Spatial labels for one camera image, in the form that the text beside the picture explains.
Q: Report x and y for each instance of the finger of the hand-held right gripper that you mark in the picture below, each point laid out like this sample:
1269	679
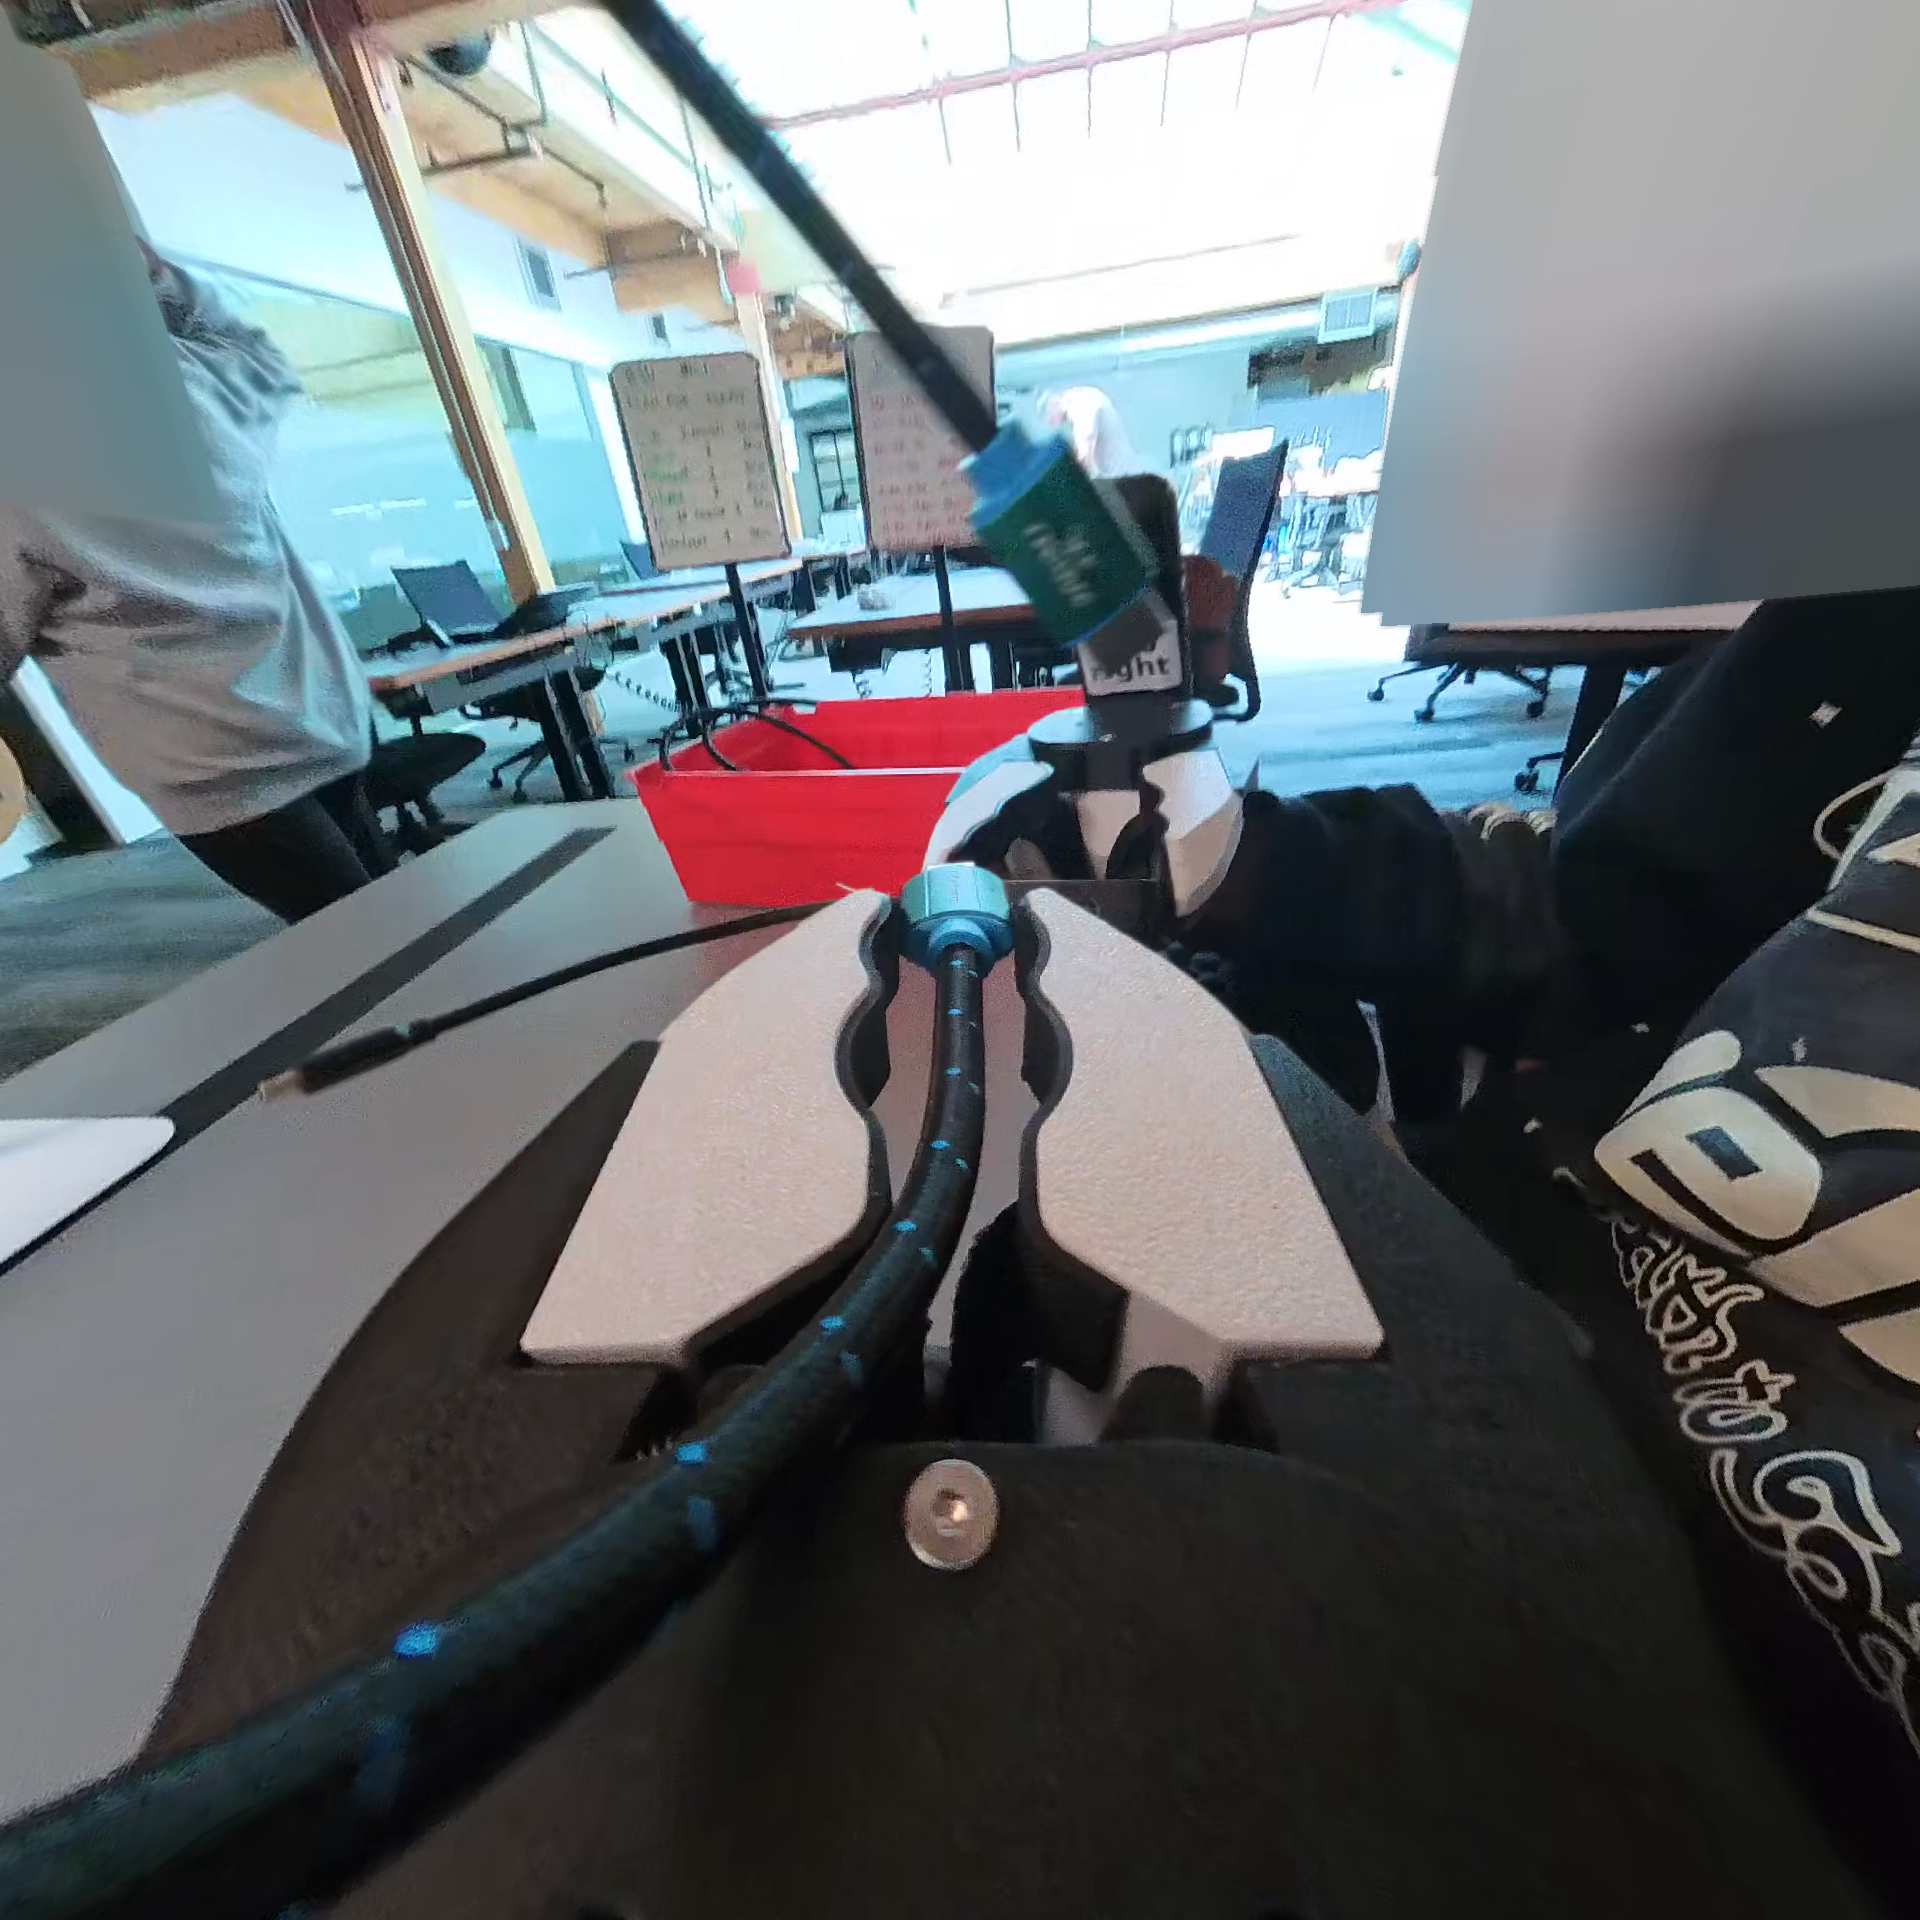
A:
1202	826
975	809

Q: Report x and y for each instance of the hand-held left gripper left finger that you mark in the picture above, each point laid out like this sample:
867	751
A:
705	1184

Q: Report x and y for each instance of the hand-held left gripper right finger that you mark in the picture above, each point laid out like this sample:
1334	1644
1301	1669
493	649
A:
1202	1184

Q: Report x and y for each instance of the red plastic bin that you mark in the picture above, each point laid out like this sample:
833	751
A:
780	839

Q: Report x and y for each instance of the person's right forearm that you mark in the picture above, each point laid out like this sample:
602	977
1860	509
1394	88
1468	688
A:
1395	901

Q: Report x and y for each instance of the black office chair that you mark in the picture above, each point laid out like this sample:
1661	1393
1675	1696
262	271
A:
452	600
1244	509

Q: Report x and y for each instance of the wooden office desk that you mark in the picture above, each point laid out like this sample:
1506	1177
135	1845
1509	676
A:
495	652
902	600

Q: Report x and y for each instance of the handwritten whiteboard on stand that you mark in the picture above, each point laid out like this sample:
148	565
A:
698	458
902	451

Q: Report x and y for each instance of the person's dark printed clothing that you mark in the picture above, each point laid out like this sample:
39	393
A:
1770	1201

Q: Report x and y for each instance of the white board stand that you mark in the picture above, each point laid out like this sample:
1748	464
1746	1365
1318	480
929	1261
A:
61	1184

